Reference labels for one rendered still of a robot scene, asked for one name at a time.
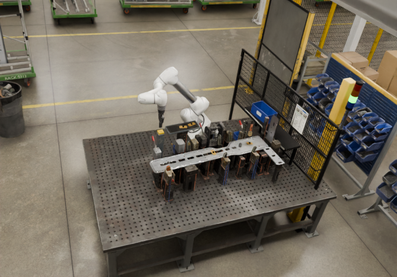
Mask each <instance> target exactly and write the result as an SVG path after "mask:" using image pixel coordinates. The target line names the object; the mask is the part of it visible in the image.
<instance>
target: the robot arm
mask: <svg viewBox="0 0 397 277"><path fill-rule="evenodd" d="M177 75H178V71H177V70H176V69H175V68H174V67H169V68H167V69H166V70H165V71H163V72H162V73H161V74H160V76H159V77H158V78H157V79H156V80H155V81H154V84H153V86H154V90H151V91H148V92H145V93H141V94H139V95H138V102H139V103H142V104H146V105H150V104H157V109H158V120H159V128H162V124H163V122H164V117H163V116H164V113H165V109H166V103H167V92H166V91H165V90H163V88H164V87H165V86H166V85H167V84H170V85H173V86H174V87H175V88H176V89H177V90H178V91H179V92H180V93H181V94H182V95H183V96H184V97H185V98H186V99H187V100H188V101H189V102H190V106H191V107H190V108H186V109H183V110H182V111H181V113H180V116H181V118H182V120H183V122H189V121H193V120H195V121H196V122H197V123H198V124H199V123H202V122H203V121H202V120H201V119H200V118H199V116H200V115H201V114H202V113H203V112H204V111H205V110H206V109H207V108H208V106H209V102H208V100H207V99H206V98H205V97H198V96H195V95H193V94H192V92H190V91H189V90H188V88H186V87H185V85H183V84H182V82H180V80H179V79H178V76H177Z"/></svg>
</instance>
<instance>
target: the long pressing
mask: <svg viewBox="0 0 397 277"><path fill-rule="evenodd" d="M247 142H252V143H253V144H247ZM239 143H242V146H241V147H239ZM254 146H256V147H257V149H256V151H258V150H261V149H264V148H267V147H268V145H267V144H266V143H265V141H264V140H263V139H262V138H261V137H260V136H253V137H250V138H245V139H240V140H237V141H232V142H229V144H228V146H226V147H223V148H218V149H216V148H212V147H209V148H204V149H199V150H196V151H191V152H186V153H183V154H178V155H173V156H170V157H165V158H160V159H156V160H152V161H150V163H149V164H150V166H151V168H152V170H153V172H154V173H156V174H158V173H161V172H164V171H165V170H166V167H167V166H168V165H169V166H170V167H171V169H172V170H174V169H177V168H182V167H186V166H189V165H194V164H199V163H202V162H206V161H211V160H214V159H219V158H222V156H223V154H224V153H225V152H227V157H228V156H231V155H242V154H247V153H250V152H251V151H252V149H253V147H254ZM232 147H236V148H235V149H232ZM228 148H229V149H230V150H227V151H226V150H225V149H228ZM210 150H214V152H215V151H219V150H223V152H218V153H216V155H213V154H210V155H205V156H204V155H203V154H207V153H210V152H211V151H210ZM198 155H202V157H198V158H197V157H196V156H198ZM189 157H194V158H193V159H187V158H189ZM180 159H185V161H181V162H179V161H178V160H180ZM168 161H169V163H170V162H173V161H176V163H173V164H167V165H163V166H160V164H164V163H167V162H168Z"/></svg>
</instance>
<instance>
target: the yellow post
mask: <svg viewBox="0 0 397 277"><path fill-rule="evenodd" d="M355 82H356V81H355V80H353V79H352V78H346V79H343V81H342V84H341V86H340V89H339V92H338V94H337V97H336V99H335V102H334V105H333V107H332V110H331V112H330V115H329V117H328V118H329V119H330V120H332V121H333V122H334V123H335V124H336V125H337V126H340V123H341V120H342V118H343V116H344V113H345V111H346V109H345V107H346V105H347V102H348V100H349V97H350V95H351V92H352V90H353V88H354V85H355ZM327 124H328V126H327ZM327 124H326V126H325V128H326V127H327V129H325V128H324V131H323V134H322V136H321V140H322V141H321V140H320V141H319V144H318V147H319V145H320V147H319V148H320V149H321V150H322V149H323V150H322V151H324V153H325V152H326V153H325V154H326V155H327V151H328V149H329V147H331V146H330V145H331V144H329V142H330V143H331V142H332V141H333V140H334V139H333V138H334V136H332V134H333V135H335V133H336V130H337V129H336V128H335V127H333V125H332V126H331V124H330V123H328V121H327ZM329 125H330V127H331V129H330V127H329ZM328 127H329V128H328ZM332 128H333V129H335V131H334V130H332ZM327 130H328V131H327ZM329 131H330V132H331V131H332V132H331V133H332V134H331V133H329ZM324 132H325V133H327V135H328V136H330V137H332V139H333V140H332V139H330V138H329V137H327V135H325V133H324ZM333 132H334V133H333ZM328 133H329V134H328ZM330 134H331V135H330ZM323 135H324V136H323ZM325 136H326V137H325ZM323 137H324V138H327V140H328V142H327V140H325V139H324V138H323ZM325 141H326V142H325ZM323 142H324V143H325V144H324V143H323ZM320 143H321V144H320ZM326 144H327V145H326ZM328 144H329V145H328ZM321 145H322V146H324V148H325V147H326V148H325V150H324V148H323V147H321ZM327 146H328V147H327ZM326 149H327V151H326ZM329 150H330V149H329ZM316 153H317V151H316V152H315V155H316V156H315V155H314V157H313V160H312V162H313V161H314V163H315V164H314V163H312V162H311V165H312V166H314V168H315V169H317V171H318V172H319V173H320V170H321V166H322V165H323V162H324V158H323V156H322V155H321V156H322V157H321V156H320V153H319V154H318V153H317V154H316ZM317 156H318V158H319V159H321V160H322V159H323V162H321V161H320V160H319V159H318V158H317ZM314 158H315V159H314ZM316 158H317V160H316ZM315 160H316V161H315ZM317 161H318V162H317ZM319 162H320V163H319ZM318 163H319V165H318ZM316 164H317V166H318V168H319V167H320V169H318V168H317V166H316V167H315V165H316ZM320 164H321V165H320ZM310 168H311V170H312V169H313V168H312V167H311V166H310ZM315 169H313V171H314V173H313V172H311V170H310V169H309V170H308V172H307V174H308V173H309V172H310V173H311V175H312V174H313V177H314V178H315V181H316V180H317V177H318V176H319V175H318V172H315ZM314 174H315V175H316V174H317V176H316V177H315V175H314ZM309 175H310V174H309ZM311 175H310V177H311ZM313 177H312V178H313ZM314 178H313V180H314ZM304 208H305V207H301V208H296V209H293V211H292V212H290V213H287V216H288V217H289V218H290V219H291V221H292V222H293V223H295V222H298V221H300V220H301V217H302V215H303V213H304V212H303V210H304Z"/></svg>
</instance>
